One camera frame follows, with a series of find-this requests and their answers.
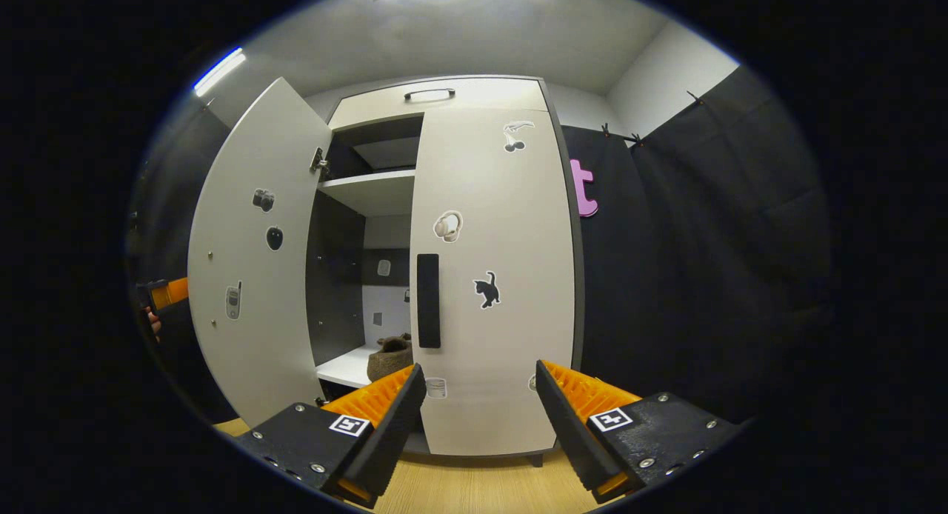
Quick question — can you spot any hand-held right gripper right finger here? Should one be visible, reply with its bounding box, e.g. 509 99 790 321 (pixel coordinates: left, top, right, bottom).
535 358 744 505

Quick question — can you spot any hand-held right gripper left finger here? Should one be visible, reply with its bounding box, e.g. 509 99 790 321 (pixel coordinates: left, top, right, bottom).
236 362 428 509

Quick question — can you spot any brown fuzzy shoe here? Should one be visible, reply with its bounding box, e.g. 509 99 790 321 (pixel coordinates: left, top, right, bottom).
367 333 414 384

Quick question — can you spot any white shoe cabinet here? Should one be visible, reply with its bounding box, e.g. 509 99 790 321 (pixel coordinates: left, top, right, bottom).
187 75 586 468

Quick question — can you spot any white cabinet door black handle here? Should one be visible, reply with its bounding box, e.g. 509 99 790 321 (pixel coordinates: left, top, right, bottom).
409 107 577 457

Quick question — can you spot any white cabinet shelf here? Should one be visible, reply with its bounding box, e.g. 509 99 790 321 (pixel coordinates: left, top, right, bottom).
316 344 386 389
317 170 417 218

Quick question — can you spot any white cabinet drawer front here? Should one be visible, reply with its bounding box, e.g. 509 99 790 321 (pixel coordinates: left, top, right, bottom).
328 76 553 130

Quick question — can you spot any black backdrop cloth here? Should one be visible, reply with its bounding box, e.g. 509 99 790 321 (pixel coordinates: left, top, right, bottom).
630 66 834 426
561 121 652 433

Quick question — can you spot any small ceiling light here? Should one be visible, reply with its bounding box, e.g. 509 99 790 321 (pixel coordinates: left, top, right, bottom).
194 47 245 98

